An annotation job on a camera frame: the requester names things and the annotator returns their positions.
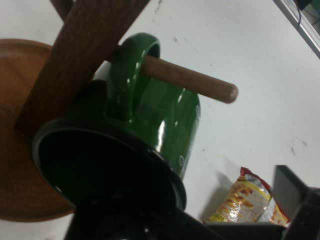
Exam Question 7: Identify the aluminium table side rail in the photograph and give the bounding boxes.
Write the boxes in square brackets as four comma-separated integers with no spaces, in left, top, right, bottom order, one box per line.
[273,0,320,60]

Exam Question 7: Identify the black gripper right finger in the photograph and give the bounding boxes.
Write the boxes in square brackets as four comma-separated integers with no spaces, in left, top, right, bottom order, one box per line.
[272,164,320,240]

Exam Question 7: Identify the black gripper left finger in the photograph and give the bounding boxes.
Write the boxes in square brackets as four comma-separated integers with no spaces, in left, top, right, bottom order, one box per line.
[65,199,223,240]

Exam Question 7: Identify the yellow red snack packet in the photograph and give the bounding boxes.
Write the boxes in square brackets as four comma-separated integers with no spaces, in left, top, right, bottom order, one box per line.
[202,166,291,225]

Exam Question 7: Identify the brown wooden mug tree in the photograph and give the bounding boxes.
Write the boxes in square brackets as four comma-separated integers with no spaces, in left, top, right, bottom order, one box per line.
[0,0,240,223]

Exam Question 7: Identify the green enamel mug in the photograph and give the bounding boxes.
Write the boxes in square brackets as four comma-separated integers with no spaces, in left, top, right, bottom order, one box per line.
[31,32,202,221]

